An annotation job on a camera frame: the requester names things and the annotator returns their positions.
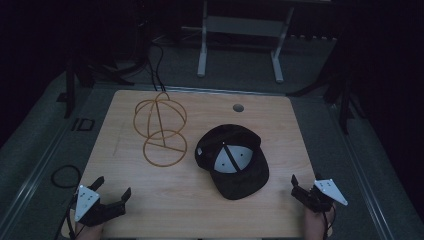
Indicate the black baseball cap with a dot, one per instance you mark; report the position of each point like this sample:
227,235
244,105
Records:
240,186

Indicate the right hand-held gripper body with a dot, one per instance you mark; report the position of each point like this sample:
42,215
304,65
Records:
320,196

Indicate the black tripod stand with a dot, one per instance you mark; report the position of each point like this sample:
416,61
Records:
345,110
69,95

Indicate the person's left hand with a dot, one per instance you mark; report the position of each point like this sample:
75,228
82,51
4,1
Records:
90,231

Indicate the metal floor rail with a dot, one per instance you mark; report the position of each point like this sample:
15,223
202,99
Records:
366,190
30,190

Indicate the black rectangular floor bracket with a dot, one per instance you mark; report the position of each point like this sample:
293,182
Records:
75,124

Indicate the person's right hand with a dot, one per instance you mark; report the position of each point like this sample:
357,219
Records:
314,225

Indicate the white metal desk frame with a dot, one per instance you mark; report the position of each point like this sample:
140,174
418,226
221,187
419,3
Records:
240,26

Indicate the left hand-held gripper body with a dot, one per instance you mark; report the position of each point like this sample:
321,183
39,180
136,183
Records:
86,201

